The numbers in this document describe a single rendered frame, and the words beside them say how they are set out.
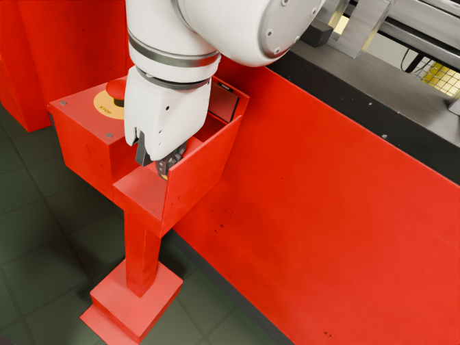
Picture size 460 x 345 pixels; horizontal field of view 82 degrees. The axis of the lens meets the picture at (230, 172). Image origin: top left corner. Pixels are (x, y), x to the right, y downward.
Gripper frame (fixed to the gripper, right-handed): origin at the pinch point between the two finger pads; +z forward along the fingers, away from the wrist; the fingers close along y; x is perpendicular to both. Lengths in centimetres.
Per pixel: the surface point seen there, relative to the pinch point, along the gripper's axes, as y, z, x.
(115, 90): 0.0, -7.0, -9.4
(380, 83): -29.4, -11.2, 19.2
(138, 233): 3.1, 23.4, -3.8
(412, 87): -35.3, -10.7, 24.4
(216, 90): -9.7, -7.8, 0.0
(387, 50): -296, 60, 25
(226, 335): -4, 74, 27
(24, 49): -30, 37, -98
